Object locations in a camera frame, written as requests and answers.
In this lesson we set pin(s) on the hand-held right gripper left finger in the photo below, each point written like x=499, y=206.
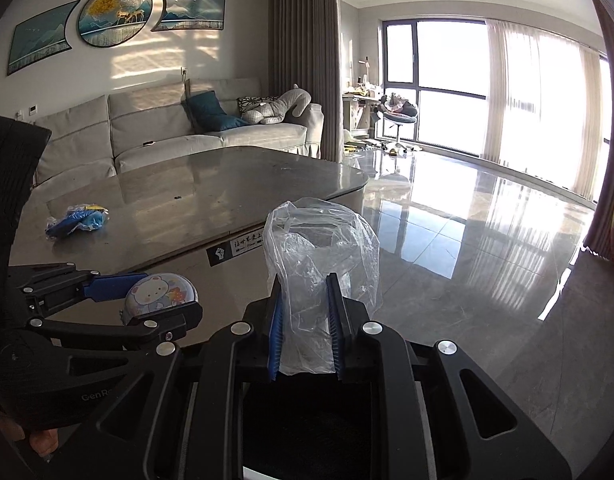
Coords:
x=276, y=330

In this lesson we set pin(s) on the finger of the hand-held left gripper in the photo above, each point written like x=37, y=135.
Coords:
x=157, y=329
x=117, y=284

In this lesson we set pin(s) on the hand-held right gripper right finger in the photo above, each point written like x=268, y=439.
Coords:
x=335, y=325

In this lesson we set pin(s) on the round purple tin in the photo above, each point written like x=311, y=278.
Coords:
x=159, y=295

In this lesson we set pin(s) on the clear plastic bag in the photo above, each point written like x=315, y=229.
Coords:
x=317, y=260

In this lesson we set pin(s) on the person's left hand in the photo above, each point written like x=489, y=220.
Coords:
x=46, y=443

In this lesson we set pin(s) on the blue snack wrapper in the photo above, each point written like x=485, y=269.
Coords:
x=79, y=220

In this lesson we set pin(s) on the grey coffee table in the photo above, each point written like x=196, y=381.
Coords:
x=222, y=275

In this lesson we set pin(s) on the black ribbed object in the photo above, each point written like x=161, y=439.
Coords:
x=12, y=170

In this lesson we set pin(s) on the grey fabric sofa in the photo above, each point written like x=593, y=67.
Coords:
x=152, y=125

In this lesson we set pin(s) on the teal pillow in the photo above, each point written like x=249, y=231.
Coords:
x=209, y=112

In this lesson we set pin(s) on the swivel chair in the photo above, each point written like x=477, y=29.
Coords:
x=399, y=117

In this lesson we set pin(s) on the cluttered white desk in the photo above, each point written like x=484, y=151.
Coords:
x=359, y=105

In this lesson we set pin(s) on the grey plush toy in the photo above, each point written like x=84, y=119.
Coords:
x=282, y=105

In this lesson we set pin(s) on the black white patterned pillow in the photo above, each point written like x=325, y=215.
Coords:
x=254, y=104

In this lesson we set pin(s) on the grey curtain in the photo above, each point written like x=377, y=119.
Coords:
x=612, y=135
x=302, y=60

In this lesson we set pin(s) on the large window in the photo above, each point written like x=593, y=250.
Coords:
x=437, y=70

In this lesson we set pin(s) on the sheer white curtain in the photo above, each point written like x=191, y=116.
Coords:
x=537, y=110

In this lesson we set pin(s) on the blue crescent wall picture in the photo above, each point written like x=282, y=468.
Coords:
x=189, y=7
x=39, y=40

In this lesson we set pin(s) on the round deer wall picture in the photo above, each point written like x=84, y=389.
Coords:
x=114, y=15

